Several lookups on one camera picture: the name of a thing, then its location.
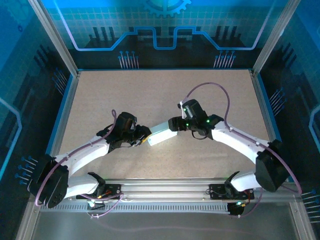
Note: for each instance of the light blue paper box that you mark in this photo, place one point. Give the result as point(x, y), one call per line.
point(161, 137)

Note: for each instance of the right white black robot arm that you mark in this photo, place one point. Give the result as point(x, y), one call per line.
point(237, 140)

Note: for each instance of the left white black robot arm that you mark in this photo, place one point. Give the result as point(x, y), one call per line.
point(80, 155)

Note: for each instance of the black module with green light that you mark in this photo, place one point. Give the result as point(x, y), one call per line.
point(235, 210)

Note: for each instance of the aluminium mounting rail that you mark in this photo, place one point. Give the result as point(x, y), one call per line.
point(162, 187)

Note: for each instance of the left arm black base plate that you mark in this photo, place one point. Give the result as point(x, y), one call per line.
point(113, 191)

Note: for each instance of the aluminium side rail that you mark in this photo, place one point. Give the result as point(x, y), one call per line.
point(261, 100)
point(62, 120)

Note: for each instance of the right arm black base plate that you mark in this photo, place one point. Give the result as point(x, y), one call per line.
point(217, 192)

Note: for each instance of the aluminium frame post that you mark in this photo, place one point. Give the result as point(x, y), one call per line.
point(53, 37)
point(275, 35)

